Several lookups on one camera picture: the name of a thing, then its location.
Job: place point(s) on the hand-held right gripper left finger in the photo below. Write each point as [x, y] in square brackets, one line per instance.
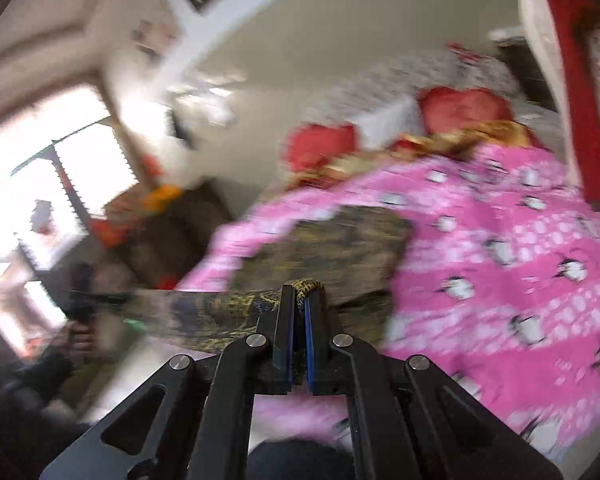
[292, 355]

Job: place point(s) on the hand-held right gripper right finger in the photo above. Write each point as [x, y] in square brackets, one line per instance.
[308, 350]

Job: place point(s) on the dark floral patterned shirt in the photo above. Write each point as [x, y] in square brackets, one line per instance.
[330, 245]

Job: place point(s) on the person's left hand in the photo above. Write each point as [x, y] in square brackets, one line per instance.
[82, 340]

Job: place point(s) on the person's leg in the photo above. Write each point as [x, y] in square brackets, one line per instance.
[300, 462]

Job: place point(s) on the large bright window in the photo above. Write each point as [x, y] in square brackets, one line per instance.
[40, 185]

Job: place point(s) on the yellow box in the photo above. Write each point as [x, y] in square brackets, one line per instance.
[164, 196]

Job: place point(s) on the dark wooden desk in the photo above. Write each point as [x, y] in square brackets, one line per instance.
[190, 225]

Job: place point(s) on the red heart pillow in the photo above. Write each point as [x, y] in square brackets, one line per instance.
[465, 110]
[322, 147]

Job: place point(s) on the pink penguin blanket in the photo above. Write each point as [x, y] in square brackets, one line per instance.
[480, 220]

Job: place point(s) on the white pillow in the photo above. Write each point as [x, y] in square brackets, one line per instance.
[390, 117]

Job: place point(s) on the red and gold cloth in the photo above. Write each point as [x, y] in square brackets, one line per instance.
[445, 142]

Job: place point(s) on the grey floral bed cover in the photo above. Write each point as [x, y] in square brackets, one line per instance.
[380, 80]

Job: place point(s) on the dark carved wooden cabinet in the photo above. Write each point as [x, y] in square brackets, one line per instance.
[525, 65]

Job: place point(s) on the white chair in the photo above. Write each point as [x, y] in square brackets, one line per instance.
[537, 35]

